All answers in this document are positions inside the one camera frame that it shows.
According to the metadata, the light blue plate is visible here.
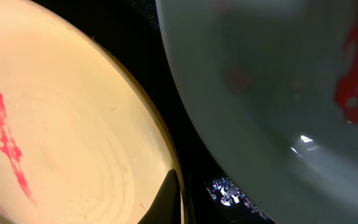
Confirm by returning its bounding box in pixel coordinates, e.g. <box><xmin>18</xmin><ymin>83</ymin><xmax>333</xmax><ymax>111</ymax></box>
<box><xmin>156</xmin><ymin>0</ymin><xmax>358</xmax><ymax>223</ymax></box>

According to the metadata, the round black tray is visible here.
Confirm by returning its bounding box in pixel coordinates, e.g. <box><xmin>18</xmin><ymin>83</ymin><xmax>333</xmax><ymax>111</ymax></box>
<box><xmin>35</xmin><ymin>0</ymin><xmax>272</xmax><ymax>223</ymax></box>

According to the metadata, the yellow plate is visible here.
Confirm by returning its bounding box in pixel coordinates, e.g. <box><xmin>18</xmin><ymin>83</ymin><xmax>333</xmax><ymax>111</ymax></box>
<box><xmin>0</xmin><ymin>1</ymin><xmax>186</xmax><ymax>224</ymax></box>

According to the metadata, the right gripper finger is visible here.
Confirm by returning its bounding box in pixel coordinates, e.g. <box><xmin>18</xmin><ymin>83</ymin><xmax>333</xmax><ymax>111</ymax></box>
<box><xmin>139</xmin><ymin>169</ymin><xmax>181</xmax><ymax>224</ymax></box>

